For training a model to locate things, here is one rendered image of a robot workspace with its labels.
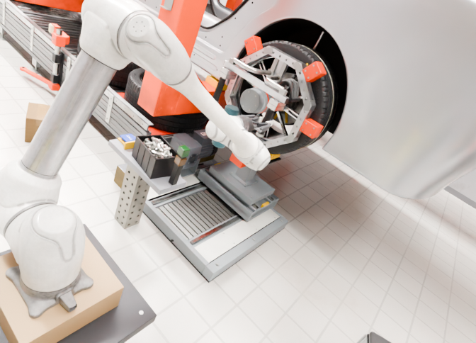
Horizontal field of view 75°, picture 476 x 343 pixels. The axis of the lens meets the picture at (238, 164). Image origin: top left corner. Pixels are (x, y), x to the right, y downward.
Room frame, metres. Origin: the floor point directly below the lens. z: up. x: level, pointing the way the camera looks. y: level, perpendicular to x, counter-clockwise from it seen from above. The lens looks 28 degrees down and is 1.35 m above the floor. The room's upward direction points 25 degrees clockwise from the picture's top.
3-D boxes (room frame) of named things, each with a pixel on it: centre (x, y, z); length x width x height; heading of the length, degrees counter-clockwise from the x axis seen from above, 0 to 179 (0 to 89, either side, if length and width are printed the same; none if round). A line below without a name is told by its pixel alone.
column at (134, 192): (1.32, 0.45, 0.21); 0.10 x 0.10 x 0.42; 62
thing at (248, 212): (1.93, -0.08, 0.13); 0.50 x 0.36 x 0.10; 62
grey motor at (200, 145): (1.89, 0.29, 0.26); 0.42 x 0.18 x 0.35; 152
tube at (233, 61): (1.72, 0.15, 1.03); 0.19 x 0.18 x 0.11; 152
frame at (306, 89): (1.78, 0.00, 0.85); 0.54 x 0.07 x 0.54; 62
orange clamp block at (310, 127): (1.64, -0.28, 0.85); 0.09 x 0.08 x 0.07; 62
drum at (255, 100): (1.72, 0.04, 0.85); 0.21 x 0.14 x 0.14; 152
